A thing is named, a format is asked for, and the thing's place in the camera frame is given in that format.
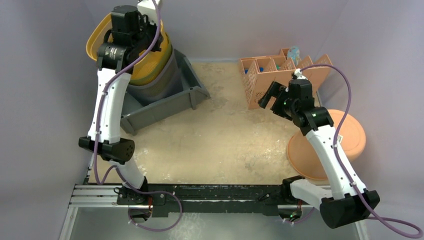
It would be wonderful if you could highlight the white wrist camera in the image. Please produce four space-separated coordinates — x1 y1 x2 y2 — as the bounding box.
291 68 308 80
136 0 162 25

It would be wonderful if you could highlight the blue item in crate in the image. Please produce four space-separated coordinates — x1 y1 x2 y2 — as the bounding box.
244 67 264 74

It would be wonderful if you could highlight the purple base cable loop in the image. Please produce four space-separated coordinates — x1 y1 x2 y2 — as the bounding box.
127 190 183 233

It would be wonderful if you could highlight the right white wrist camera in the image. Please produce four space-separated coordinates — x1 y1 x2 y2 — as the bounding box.
291 68 308 80

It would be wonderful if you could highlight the light blue packet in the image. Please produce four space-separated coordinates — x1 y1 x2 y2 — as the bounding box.
287 46 300 66

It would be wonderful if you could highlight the large orange plastic bucket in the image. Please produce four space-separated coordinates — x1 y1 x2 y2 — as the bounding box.
286 115 366 181

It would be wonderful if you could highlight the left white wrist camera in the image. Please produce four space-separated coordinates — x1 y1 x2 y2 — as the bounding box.
136 0 162 25

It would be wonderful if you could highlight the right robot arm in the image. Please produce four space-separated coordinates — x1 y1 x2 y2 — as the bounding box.
258 79 380 229

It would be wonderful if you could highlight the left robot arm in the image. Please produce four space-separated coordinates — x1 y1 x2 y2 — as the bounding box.
78 0 162 205

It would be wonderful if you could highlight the dark grey plastic bin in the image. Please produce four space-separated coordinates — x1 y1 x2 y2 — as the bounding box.
120 49 211 135

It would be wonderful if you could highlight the grey mesh basket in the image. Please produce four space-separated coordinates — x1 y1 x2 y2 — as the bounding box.
127 53 183 106

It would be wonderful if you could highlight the pink perforated organizer crate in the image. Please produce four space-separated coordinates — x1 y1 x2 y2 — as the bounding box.
238 48 332 110

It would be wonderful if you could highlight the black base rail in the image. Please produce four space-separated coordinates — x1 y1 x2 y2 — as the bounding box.
114 183 298 218

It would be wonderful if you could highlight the yellow mesh basket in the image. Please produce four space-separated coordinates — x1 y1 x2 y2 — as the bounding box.
85 14 172 86

